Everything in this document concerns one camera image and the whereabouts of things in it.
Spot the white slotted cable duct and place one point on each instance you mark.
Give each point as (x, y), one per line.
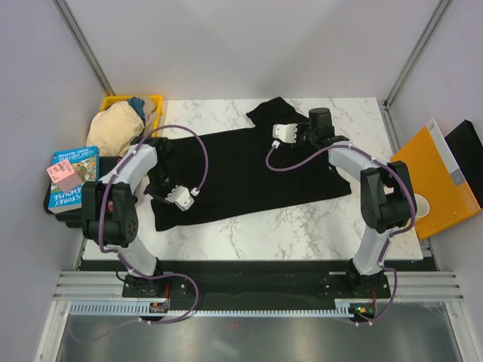
(156, 308)

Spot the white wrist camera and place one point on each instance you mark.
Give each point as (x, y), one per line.
(182, 197)
(284, 134)

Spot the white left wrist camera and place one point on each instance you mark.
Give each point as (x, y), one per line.
(182, 197)

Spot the yellow plastic bin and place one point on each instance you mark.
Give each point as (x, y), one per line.
(132, 113)

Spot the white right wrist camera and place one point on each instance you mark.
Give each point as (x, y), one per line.
(284, 134)

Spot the blue paperback book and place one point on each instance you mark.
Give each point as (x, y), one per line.
(86, 161)

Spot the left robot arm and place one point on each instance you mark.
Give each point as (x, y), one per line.
(109, 214)

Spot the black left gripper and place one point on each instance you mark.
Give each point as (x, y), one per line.
(160, 196)

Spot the black t shirt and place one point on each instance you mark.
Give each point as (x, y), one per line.
(234, 171)

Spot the blue t shirt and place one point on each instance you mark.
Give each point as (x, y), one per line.
(137, 105)

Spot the black box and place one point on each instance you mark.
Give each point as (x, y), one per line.
(466, 147)

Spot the yellow mug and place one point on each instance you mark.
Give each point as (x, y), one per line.
(422, 207)

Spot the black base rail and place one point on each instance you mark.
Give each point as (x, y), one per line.
(259, 283)

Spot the pink cube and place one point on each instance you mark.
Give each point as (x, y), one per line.
(64, 177)

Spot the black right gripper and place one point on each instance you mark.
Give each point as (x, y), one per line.
(300, 127)

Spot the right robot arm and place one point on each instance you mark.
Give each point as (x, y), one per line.
(387, 201)

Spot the orange folder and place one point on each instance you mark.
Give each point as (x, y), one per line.
(436, 176)

